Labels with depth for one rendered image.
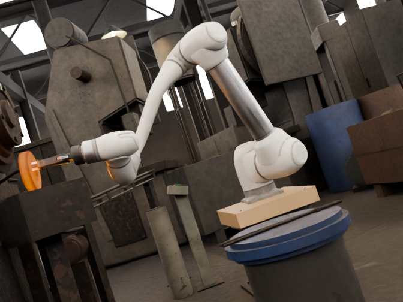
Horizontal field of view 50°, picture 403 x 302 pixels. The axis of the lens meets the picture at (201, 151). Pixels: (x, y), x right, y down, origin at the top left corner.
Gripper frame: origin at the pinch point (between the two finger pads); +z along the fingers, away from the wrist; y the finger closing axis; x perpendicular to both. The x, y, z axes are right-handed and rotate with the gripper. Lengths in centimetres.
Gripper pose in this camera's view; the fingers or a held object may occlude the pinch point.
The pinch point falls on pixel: (29, 167)
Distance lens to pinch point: 175.7
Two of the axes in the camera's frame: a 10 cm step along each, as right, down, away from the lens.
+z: -9.6, 2.5, -1.4
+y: -1.2, 0.9, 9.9
